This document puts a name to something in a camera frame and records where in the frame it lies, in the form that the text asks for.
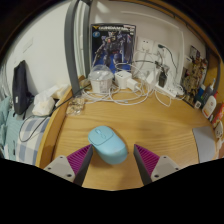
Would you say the white crumpled tissue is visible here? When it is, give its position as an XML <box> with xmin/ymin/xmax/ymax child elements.
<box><xmin>32</xmin><ymin>84</ymin><xmax>69</xmax><ymax>117</ymax></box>

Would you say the light blue computer mouse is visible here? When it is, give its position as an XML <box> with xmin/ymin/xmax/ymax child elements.
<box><xmin>87</xmin><ymin>125</ymin><xmax>129</xmax><ymax>166</ymax></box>

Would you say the dark bottle white nozzle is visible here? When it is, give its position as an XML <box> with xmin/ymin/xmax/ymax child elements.
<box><xmin>199</xmin><ymin>78</ymin><xmax>217</xmax><ymax>104</ymax></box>

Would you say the white charging cable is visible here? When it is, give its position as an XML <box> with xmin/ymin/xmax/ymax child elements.
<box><xmin>81</xmin><ymin>59</ymin><xmax>184</xmax><ymax>108</ymax></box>

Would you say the white cube charger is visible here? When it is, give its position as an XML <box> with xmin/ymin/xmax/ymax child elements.
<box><xmin>114</xmin><ymin>70</ymin><xmax>133</xmax><ymax>90</ymax></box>

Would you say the red chip can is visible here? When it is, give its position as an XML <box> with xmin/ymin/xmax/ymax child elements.
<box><xmin>211</xmin><ymin>103</ymin><xmax>224</xmax><ymax>128</ymax></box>

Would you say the clear lidded plastic cup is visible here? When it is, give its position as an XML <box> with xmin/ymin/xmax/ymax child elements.
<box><xmin>87</xmin><ymin>64</ymin><xmax>115</xmax><ymax>94</ymax></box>

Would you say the white lotion bottle red cap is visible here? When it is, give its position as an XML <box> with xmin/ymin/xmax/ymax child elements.
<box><xmin>201</xmin><ymin>91</ymin><xmax>218</xmax><ymax>119</ymax></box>

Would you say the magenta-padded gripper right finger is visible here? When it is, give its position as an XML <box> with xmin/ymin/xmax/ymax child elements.
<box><xmin>133</xmin><ymin>143</ymin><xmax>183</xmax><ymax>186</ymax></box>

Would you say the black cable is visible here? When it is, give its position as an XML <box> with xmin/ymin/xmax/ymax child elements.
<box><xmin>18</xmin><ymin>84</ymin><xmax>92</xmax><ymax>144</ymax></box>

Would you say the plaid bedding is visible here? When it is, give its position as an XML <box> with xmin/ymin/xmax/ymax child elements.
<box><xmin>0</xmin><ymin>96</ymin><xmax>51</xmax><ymax>166</ymax></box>

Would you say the black bag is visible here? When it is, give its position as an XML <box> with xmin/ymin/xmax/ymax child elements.
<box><xmin>11</xmin><ymin>59</ymin><xmax>34</xmax><ymax>116</ymax></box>

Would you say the grey mouse pad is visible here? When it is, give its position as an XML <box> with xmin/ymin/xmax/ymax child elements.
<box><xmin>192</xmin><ymin>125</ymin><xmax>218</xmax><ymax>164</ymax></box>

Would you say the white mug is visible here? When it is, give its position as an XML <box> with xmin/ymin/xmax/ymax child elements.
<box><xmin>214</xmin><ymin>121</ymin><xmax>224</xmax><ymax>139</ymax></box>

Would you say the clear crumpled plastic wrapper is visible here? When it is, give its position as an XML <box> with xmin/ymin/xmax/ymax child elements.
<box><xmin>65</xmin><ymin>97</ymin><xmax>86</xmax><ymax>116</ymax></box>

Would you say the white power strip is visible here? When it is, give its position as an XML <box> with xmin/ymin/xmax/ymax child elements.
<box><xmin>154</xmin><ymin>83</ymin><xmax>178</xmax><ymax>99</ymax></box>

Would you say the grey metal frame post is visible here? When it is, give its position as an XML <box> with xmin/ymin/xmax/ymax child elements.
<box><xmin>64</xmin><ymin>0</ymin><xmax>93</xmax><ymax>96</ymax></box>
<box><xmin>204</xmin><ymin>46</ymin><xmax>222</xmax><ymax>96</ymax></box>

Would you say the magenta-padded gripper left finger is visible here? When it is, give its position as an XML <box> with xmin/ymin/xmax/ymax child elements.
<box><xmin>43</xmin><ymin>143</ymin><xmax>95</xmax><ymax>187</ymax></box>

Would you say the white wall socket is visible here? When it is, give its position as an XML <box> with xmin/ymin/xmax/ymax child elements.
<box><xmin>135</xmin><ymin>35</ymin><xmax>159</xmax><ymax>56</ymax></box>

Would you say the robot model kit box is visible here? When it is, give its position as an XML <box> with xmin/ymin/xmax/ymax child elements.
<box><xmin>90</xmin><ymin>23</ymin><xmax>137</xmax><ymax>76</ymax></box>

